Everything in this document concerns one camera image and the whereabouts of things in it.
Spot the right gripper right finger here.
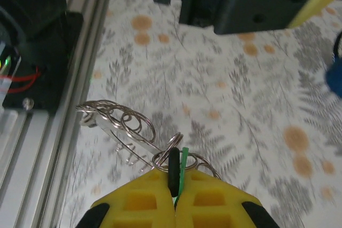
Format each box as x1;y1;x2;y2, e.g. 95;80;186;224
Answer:
175;168;278;228

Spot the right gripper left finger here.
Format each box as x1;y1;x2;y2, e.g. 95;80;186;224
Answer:
77;169;177;228

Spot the black-head key with green tag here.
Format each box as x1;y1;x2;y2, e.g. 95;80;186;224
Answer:
167;146;190;211

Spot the silver key holder disc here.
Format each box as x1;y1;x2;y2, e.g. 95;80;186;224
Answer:
75;99;222;183

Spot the dark blue enamel mug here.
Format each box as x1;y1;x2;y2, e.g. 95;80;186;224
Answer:
324;32;342;98

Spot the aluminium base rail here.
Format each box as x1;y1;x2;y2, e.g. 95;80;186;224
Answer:
0;0;114;228

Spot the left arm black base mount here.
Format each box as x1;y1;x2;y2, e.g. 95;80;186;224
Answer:
2;11;85;114

